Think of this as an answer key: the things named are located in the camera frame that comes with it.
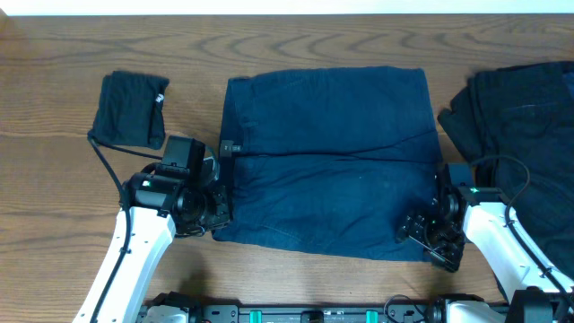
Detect dark blue shorts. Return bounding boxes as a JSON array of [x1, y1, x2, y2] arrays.
[[213, 66, 442, 262]]

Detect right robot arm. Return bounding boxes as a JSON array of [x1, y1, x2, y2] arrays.
[[396, 187, 573, 322]]

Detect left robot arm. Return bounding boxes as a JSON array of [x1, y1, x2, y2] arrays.
[[74, 156, 231, 322]]

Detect black clothes pile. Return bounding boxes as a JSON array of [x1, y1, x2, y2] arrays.
[[438, 61, 573, 276]]

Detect small folded black garment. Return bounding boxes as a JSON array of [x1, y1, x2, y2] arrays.
[[88, 71, 170, 150]]

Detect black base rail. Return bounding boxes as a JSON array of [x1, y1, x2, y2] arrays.
[[136, 291, 508, 323]]

